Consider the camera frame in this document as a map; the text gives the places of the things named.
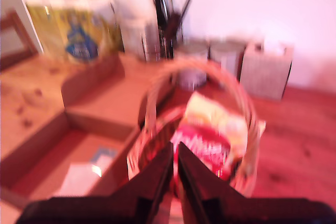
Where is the white Porlex box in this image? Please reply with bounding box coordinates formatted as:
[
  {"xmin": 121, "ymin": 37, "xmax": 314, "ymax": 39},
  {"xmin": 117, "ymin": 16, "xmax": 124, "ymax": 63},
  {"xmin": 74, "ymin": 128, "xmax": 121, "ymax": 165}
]
[{"xmin": 119, "ymin": 18, "xmax": 148, "ymax": 61}]

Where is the brown cardboard box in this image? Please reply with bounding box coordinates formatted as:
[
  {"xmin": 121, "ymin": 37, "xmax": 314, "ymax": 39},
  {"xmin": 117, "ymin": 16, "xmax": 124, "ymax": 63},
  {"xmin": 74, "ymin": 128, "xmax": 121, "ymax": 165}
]
[{"xmin": 0, "ymin": 52, "xmax": 148, "ymax": 210}]

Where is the red egg bag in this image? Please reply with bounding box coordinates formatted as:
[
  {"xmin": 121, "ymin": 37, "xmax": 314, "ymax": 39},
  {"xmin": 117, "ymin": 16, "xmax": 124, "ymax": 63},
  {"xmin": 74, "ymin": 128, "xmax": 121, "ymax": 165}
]
[{"xmin": 170, "ymin": 91, "xmax": 249, "ymax": 182}]

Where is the wire utensil holder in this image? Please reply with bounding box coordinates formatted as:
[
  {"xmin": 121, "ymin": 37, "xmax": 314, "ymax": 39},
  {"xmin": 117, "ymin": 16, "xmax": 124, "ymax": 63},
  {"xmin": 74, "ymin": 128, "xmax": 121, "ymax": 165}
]
[{"xmin": 143, "ymin": 22, "xmax": 184, "ymax": 61}]

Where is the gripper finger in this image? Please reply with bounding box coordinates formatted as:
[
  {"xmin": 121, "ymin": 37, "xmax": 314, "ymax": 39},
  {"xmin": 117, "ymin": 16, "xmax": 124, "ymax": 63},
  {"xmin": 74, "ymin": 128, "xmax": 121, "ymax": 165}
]
[
  {"xmin": 112, "ymin": 142, "xmax": 174, "ymax": 224},
  {"xmin": 178, "ymin": 142, "xmax": 245, "ymax": 224}
]

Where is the woven wicker basket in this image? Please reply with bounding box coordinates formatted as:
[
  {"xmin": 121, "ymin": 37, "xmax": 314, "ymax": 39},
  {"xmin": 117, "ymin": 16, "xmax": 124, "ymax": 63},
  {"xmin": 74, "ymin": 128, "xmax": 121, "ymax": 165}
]
[{"xmin": 127, "ymin": 58, "xmax": 266, "ymax": 199}]

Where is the white paper label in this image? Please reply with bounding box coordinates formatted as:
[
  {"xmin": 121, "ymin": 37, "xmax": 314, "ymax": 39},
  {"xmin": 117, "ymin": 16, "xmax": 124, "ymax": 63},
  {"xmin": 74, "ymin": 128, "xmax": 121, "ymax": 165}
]
[{"xmin": 54, "ymin": 145, "xmax": 119, "ymax": 197}]

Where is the brown wooden frame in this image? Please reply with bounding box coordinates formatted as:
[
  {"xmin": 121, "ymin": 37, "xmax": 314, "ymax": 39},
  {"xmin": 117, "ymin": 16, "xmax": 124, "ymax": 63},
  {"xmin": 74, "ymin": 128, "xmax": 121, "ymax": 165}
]
[{"xmin": 0, "ymin": 11, "xmax": 39, "ymax": 71}]

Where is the white wicker box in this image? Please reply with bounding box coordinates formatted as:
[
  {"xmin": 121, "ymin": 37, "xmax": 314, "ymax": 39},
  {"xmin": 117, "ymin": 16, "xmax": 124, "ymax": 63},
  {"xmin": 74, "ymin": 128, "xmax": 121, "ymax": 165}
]
[{"xmin": 239, "ymin": 40, "xmax": 294, "ymax": 102}]

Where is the yellow kitchen towel pack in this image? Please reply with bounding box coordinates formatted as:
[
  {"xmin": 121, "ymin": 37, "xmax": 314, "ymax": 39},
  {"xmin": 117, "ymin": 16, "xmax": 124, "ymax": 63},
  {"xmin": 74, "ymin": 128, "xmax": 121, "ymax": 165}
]
[{"xmin": 26, "ymin": 0, "xmax": 124, "ymax": 65}]

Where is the black thin stick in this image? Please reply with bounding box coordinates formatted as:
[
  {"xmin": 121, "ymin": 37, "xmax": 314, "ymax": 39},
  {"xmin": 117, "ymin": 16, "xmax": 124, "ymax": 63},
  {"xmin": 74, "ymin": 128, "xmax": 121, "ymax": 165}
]
[
  {"xmin": 151, "ymin": 0, "xmax": 166, "ymax": 29},
  {"xmin": 156, "ymin": 0, "xmax": 169, "ymax": 29},
  {"xmin": 180, "ymin": 0, "xmax": 194, "ymax": 19}
]

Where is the red tin can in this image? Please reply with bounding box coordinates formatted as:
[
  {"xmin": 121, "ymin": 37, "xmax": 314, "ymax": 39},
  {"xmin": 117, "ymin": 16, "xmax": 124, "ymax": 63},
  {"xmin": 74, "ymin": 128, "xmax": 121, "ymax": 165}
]
[{"xmin": 209, "ymin": 40, "xmax": 246, "ymax": 78}]

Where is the white tin can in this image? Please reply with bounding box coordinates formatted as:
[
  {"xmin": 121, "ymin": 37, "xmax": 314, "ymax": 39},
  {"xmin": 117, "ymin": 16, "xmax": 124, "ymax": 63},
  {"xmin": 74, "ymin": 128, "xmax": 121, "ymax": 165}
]
[{"xmin": 175, "ymin": 40, "xmax": 210, "ymax": 90}]

